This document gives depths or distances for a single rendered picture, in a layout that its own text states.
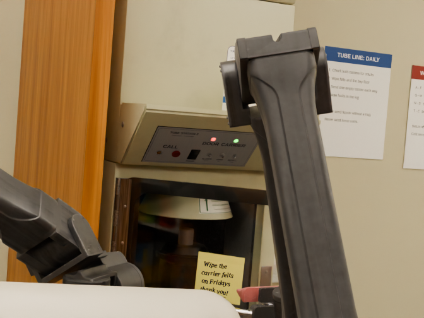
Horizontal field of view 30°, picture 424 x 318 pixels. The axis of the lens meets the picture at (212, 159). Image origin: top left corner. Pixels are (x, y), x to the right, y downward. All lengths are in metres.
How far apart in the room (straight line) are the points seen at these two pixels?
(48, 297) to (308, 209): 0.28
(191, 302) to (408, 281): 1.77
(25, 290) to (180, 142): 0.81
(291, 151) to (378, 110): 1.42
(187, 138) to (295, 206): 0.61
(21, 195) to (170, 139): 0.40
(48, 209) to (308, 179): 0.37
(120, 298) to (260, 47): 0.33
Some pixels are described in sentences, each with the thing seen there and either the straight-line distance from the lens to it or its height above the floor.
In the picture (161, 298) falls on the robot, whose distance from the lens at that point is 0.49.
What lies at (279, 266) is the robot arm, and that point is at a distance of 0.88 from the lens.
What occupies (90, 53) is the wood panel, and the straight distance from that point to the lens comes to 1.21.
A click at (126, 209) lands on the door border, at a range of 1.31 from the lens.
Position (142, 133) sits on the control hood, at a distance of 1.24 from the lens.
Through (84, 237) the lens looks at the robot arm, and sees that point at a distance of 0.96.
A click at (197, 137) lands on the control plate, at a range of 1.28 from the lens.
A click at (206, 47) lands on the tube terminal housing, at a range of 1.37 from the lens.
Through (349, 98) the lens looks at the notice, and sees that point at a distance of 2.05.
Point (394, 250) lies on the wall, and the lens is 2.19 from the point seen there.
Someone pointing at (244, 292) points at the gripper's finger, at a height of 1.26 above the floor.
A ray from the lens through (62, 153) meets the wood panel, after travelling 1.33.
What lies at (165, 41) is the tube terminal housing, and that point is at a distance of 1.34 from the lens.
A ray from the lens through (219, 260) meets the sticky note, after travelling 1.28.
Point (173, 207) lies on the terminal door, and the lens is 1.28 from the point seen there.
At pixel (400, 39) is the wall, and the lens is 2.16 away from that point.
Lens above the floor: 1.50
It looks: 3 degrees down
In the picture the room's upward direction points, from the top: 5 degrees clockwise
